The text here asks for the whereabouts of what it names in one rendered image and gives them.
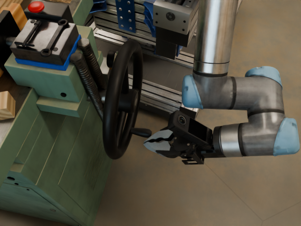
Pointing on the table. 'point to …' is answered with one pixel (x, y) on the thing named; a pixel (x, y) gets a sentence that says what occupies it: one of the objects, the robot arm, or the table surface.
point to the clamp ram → (6, 36)
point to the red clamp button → (36, 6)
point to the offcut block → (6, 106)
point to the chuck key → (29, 35)
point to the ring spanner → (53, 38)
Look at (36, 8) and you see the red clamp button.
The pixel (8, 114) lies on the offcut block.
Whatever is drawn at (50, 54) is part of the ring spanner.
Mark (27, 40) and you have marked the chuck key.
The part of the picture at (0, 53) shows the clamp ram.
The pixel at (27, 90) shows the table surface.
